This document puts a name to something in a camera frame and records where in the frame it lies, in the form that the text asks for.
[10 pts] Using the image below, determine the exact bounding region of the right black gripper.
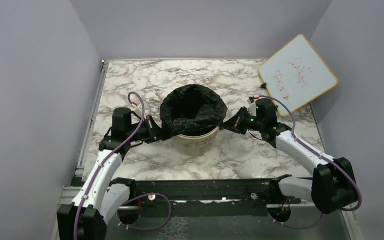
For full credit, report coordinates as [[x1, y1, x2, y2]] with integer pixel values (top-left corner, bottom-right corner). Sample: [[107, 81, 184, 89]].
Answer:
[[220, 106, 265, 136]]

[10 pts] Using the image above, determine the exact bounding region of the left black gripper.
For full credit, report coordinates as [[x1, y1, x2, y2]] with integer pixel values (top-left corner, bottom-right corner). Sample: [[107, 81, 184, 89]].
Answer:
[[126, 115, 172, 144]]

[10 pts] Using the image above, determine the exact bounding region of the beige round trash bin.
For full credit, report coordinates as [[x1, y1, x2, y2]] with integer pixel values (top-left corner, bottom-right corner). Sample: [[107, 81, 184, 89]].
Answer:
[[171, 127, 220, 156]]

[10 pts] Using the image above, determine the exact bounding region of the black plastic trash bag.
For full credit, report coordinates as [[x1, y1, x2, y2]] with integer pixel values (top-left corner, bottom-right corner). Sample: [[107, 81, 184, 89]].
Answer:
[[159, 84, 228, 137]]

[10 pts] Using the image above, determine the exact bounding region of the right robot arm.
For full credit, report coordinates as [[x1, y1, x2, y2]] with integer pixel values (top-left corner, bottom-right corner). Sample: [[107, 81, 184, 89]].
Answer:
[[220, 96, 363, 215]]

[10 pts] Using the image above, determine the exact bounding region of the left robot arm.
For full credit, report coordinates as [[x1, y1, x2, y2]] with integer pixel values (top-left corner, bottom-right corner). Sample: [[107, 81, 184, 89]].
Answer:
[[57, 107, 164, 240]]

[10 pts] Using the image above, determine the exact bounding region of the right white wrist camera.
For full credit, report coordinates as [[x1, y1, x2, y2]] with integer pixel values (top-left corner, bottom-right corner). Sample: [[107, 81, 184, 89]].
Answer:
[[247, 96, 260, 114]]

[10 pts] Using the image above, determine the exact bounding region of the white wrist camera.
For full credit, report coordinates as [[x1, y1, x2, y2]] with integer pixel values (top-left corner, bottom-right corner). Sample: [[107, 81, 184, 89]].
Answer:
[[132, 101, 149, 120], [247, 96, 260, 114]]

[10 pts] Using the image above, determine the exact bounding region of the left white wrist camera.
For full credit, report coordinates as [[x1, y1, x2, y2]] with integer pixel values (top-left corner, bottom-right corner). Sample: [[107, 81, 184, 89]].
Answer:
[[132, 101, 149, 120]]

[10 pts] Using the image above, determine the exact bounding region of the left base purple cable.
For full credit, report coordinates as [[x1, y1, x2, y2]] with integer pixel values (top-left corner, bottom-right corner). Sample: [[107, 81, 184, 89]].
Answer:
[[116, 193, 173, 232]]

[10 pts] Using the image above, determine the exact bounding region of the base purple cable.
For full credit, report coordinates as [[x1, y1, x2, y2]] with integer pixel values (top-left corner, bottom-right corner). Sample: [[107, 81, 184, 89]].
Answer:
[[116, 193, 173, 232], [267, 211, 325, 230]]

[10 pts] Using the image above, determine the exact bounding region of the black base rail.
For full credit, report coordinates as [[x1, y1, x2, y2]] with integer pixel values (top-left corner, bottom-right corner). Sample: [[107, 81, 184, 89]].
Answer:
[[71, 177, 324, 218]]

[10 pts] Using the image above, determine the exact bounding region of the white board with wooden frame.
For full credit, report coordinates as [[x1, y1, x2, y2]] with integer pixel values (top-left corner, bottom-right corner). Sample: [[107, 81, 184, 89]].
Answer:
[[258, 34, 338, 117]]

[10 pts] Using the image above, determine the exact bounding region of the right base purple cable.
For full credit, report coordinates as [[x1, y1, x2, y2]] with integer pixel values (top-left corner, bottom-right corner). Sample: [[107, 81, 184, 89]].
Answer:
[[267, 211, 325, 230]]

